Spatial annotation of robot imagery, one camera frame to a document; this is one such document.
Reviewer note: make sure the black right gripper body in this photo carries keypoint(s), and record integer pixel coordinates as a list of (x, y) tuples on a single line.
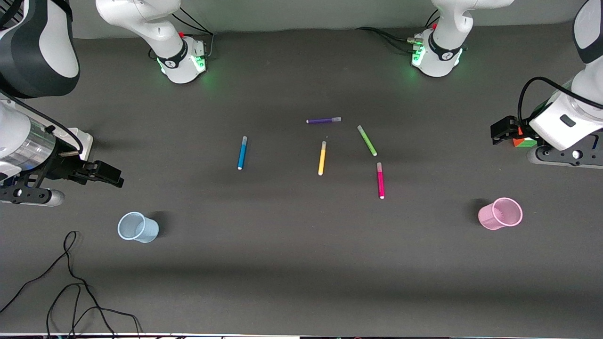
[(60, 165)]

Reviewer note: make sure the yellow marker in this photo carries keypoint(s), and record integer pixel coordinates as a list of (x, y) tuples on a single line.
[(322, 158)]

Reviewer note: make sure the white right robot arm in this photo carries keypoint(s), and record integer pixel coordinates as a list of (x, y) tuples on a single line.
[(181, 61)]

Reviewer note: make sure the colourful puzzle cube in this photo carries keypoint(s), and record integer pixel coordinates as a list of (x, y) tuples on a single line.
[(525, 142)]

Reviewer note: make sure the green marker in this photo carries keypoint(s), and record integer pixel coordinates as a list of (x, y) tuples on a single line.
[(367, 141)]

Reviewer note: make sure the purple marker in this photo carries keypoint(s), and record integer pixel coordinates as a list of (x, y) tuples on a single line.
[(322, 121)]

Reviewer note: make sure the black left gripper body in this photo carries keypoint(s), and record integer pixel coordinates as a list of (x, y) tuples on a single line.
[(509, 128)]

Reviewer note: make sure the pink marker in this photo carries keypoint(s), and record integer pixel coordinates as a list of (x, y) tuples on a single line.
[(380, 181)]

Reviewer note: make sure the light blue plastic cup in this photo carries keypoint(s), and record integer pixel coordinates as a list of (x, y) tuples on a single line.
[(143, 230)]

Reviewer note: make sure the blue marker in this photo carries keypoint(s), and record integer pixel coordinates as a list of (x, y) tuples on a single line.
[(242, 153)]

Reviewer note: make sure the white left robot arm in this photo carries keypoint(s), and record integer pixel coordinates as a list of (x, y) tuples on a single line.
[(443, 49)]

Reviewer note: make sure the pink plastic cup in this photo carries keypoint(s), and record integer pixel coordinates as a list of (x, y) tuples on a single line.
[(494, 217)]

